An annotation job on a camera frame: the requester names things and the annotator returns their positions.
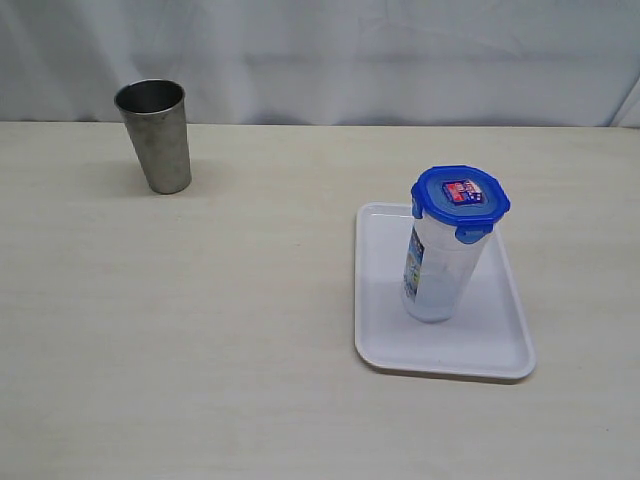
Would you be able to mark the clear plastic tall container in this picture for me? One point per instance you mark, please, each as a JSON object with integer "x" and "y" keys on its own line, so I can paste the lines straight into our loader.
{"x": 439, "y": 262}

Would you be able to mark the blue plastic lid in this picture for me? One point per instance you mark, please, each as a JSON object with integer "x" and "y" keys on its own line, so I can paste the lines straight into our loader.
{"x": 460, "y": 196}

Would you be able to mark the stainless steel cup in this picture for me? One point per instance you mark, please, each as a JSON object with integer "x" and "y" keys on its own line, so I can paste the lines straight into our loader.
{"x": 153, "y": 113}

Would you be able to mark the white rectangular plastic tray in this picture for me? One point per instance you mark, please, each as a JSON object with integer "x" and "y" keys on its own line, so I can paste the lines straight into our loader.
{"x": 488, "y": 336}

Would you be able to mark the white backdrop curtain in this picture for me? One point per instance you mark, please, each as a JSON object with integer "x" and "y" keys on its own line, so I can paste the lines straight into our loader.
{"x": 539, "y": 63}

